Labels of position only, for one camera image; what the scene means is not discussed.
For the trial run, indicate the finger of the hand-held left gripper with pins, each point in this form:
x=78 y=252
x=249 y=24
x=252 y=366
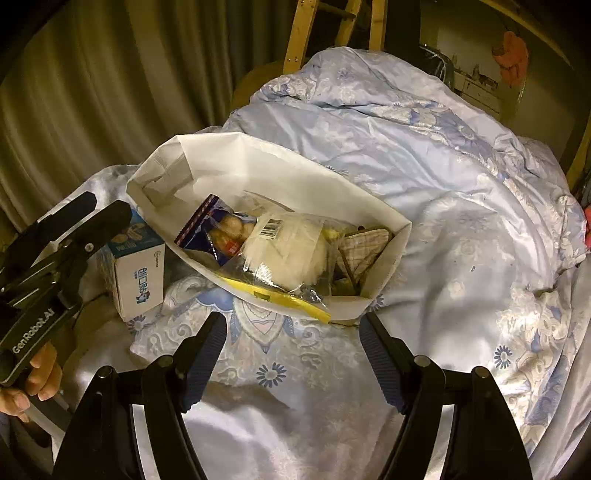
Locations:
x=69 y=210
x=101 y=224

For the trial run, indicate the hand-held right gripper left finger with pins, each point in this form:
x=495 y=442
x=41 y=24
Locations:
x=207 y=355

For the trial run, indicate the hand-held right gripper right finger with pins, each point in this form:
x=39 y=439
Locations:
x=381 y=360

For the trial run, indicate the blue cartoon plaster box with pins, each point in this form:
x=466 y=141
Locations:
x=138 y=272

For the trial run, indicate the blue snack packet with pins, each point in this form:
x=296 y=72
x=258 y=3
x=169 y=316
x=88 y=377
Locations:
x=217 y=226

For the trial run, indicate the clear bag with yellow sponge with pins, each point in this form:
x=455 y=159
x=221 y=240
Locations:
x=286 y=254

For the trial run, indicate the white paper bag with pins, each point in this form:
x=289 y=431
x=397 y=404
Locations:
x=277 y=175

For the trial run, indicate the person's left hand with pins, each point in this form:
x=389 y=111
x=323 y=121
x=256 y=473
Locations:
x=41 y=378

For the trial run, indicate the yellow flat packet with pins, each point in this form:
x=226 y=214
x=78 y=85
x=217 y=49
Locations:
x=295 y=302

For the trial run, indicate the plaid cloth pouch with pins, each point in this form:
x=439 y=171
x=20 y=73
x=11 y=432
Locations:
x=364 y=249

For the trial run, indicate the green curtain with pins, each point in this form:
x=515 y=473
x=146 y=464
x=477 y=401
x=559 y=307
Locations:
x=115 y=92

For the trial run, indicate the light blue floral blanket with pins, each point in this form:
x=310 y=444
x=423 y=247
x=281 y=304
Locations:
x=461 y=230

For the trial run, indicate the brown wooden board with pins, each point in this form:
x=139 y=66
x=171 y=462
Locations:
x=251 y=87

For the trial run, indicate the pink hanging garment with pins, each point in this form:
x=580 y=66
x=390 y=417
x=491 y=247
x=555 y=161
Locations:
x=588 y=226

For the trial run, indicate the wooden ladder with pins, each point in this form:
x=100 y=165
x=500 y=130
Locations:
x=300 y=37

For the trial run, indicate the white cabinet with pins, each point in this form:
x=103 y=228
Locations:
x=480 y=92

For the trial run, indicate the orange hanging cloth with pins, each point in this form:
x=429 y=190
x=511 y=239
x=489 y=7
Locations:
x=510 y=53

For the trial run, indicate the wooden bed frame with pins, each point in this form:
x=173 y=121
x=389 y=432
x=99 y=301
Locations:
x=581 y=157

